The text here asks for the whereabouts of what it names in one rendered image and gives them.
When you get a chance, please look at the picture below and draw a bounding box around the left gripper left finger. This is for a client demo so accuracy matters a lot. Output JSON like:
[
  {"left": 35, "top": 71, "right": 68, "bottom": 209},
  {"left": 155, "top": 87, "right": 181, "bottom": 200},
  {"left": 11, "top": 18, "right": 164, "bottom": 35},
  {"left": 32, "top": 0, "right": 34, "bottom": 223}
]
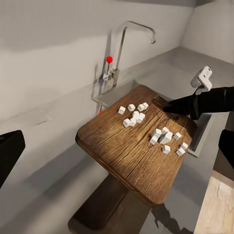
[{"left": 0, "top": 130, "right": 25, "bottom": 188}]

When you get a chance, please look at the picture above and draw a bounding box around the cutting board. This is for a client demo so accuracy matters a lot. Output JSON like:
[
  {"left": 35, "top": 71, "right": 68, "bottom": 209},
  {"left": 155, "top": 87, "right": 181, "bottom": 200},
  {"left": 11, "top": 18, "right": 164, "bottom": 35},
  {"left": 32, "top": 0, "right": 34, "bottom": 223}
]
[{"left": 75, "top": 85, "right": 197, "bottom": 208}]

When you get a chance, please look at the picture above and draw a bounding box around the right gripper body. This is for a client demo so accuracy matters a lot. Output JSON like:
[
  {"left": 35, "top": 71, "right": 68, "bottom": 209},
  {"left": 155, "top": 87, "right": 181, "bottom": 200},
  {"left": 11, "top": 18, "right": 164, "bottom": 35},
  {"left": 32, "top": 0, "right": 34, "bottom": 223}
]
[{"left": 184, "top": 87, "right": 228, "bottom": 120}]

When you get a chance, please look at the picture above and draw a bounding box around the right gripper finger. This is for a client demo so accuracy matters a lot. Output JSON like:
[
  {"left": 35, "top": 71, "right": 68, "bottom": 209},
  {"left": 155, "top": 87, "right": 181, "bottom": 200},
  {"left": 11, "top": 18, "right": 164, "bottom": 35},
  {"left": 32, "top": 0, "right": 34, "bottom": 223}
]
[
  {"left": 169, "top": 96, "right": 192, "bottom": 106},
  {"left": 164, "top": 104, "right": 189, "bottom": 116}
]

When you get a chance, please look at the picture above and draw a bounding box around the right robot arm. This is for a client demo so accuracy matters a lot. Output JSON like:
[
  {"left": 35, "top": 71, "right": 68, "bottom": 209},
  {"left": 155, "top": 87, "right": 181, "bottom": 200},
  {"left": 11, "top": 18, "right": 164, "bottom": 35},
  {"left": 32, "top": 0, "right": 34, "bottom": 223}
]
[{"left": 164, "top": 66, "right": 234, "bottom": 120}]

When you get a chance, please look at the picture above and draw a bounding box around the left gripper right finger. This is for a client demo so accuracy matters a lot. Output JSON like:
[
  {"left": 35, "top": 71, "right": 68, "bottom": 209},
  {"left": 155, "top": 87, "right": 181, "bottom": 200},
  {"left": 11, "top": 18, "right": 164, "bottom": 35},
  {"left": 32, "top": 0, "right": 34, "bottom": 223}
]
[{"left": 218, "top": 130, "right": 234, "bottom": 169}]

